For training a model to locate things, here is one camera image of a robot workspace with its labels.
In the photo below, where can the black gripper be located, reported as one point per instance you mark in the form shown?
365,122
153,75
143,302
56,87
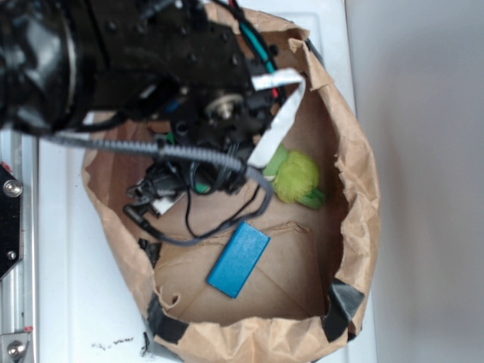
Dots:
234,135

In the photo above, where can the green rectangular block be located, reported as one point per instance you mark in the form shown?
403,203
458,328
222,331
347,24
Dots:
201,188

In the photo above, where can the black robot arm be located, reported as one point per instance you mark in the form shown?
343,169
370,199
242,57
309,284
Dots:
88,66

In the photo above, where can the blue rectangular block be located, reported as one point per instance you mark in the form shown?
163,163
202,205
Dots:
238,260

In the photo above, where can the green plush frog toy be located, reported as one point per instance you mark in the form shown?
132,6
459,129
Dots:
295,177

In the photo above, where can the aluminium extrusion rail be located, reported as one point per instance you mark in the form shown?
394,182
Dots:
19,291

